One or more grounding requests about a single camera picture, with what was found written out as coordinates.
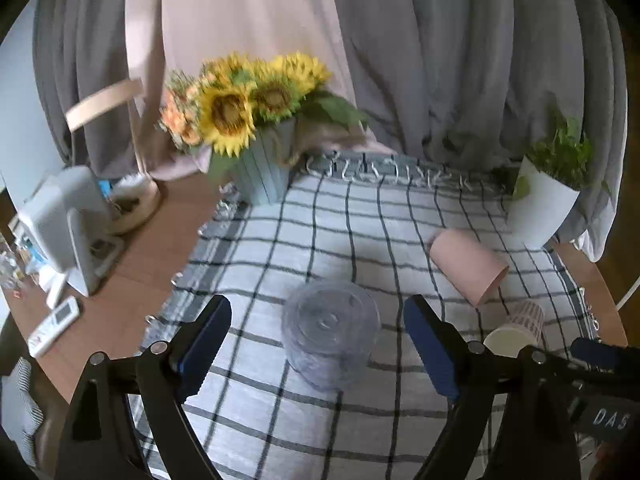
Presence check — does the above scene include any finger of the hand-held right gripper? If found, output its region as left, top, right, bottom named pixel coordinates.
left=547, top=337, right=640, bottom=398

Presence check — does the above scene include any white round basket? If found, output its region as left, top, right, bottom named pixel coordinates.
left=106, top=172, right=162, bottom=235

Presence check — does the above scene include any white plant pot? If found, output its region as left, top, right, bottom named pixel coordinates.
left=505, top=156, right=582, bottom=250

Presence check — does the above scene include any pink curtain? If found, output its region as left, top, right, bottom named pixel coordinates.
left=125, top=0, right=401, bottom=181

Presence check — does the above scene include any striped cloth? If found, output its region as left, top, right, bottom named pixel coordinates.
left=0, top=357, right=47, bottom=468

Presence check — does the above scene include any pink cup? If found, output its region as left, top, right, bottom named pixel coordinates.
left=430, top=229, right=510, bottom=307

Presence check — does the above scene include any grey curtain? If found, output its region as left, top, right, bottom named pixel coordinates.
left=32, top=0, right=173, bottom=181
left=325, top=0, right=630, bottom=263

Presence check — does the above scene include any sunflower bouquet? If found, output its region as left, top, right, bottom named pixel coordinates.
left=157, top=51, right=372, bottom=158

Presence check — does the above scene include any patterned paper cup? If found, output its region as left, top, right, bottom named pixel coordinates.
left=483, top=300, right=547, bottom=359

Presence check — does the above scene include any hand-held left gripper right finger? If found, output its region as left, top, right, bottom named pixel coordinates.
left=404, top=295, right=583, bottom=480

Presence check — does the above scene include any white cable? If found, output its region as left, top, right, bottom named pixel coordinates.
left=616, top=272, right=640, bottom=312

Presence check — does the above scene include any white desk appliance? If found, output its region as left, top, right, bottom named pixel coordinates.
left=16, top=166, right=126, bottom=297

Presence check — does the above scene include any green leafy plant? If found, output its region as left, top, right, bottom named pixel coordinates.
left=520, top=109, right=613, bottom=198

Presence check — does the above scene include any clear ribbed plastic cup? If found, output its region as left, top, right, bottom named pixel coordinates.
left=281, top=280, right=382, bottom=393

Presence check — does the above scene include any blue-grey slatted vase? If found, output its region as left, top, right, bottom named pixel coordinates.
left=209, top=120, right=299, bottom=206

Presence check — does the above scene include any white remote control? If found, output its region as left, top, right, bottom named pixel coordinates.
left=27, top=296, right=82, bottom=359

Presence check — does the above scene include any checked tablecloth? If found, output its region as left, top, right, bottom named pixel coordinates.
left=140, top=152, right=601, bottom=480

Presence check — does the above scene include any wooden chair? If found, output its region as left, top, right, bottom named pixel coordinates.
left=65, top=79, right=162, bottom=196

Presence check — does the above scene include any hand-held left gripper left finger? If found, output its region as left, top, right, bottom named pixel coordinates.
left=52, top=295, right=233, bottom=480

